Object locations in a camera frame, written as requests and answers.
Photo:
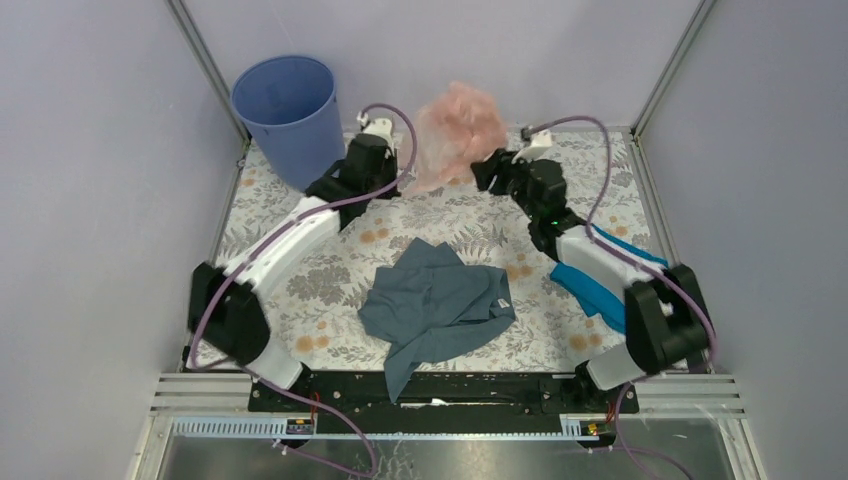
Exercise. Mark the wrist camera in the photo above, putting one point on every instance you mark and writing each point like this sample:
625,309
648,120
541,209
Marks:
382,127
536,144

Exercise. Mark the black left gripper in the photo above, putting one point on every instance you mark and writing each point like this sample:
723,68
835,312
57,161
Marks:
391,163

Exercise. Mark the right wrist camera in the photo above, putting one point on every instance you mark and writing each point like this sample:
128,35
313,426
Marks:
536,144

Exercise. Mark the aluminium frame rail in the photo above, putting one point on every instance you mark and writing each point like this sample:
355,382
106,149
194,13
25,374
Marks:
207,404

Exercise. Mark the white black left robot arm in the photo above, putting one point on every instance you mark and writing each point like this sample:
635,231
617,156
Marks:
226,301

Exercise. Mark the pink plastic trash bag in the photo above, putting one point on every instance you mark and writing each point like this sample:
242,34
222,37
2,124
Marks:
461,126

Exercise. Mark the blue plastic trash bin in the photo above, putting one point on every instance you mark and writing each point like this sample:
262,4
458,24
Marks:
289,106

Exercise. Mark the bright blue folded cloth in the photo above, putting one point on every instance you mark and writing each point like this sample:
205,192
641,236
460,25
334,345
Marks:
591,269

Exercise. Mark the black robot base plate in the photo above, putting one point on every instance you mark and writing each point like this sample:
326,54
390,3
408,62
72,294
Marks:
440,403

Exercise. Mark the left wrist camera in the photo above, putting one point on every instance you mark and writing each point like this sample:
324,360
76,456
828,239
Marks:
382,127

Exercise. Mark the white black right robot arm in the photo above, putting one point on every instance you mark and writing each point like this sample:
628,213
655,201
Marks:
659,308

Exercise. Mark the grey-blue crumpled shirt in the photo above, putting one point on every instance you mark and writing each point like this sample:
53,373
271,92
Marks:
431,307

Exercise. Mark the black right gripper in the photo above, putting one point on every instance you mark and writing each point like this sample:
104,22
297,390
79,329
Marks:
505,164

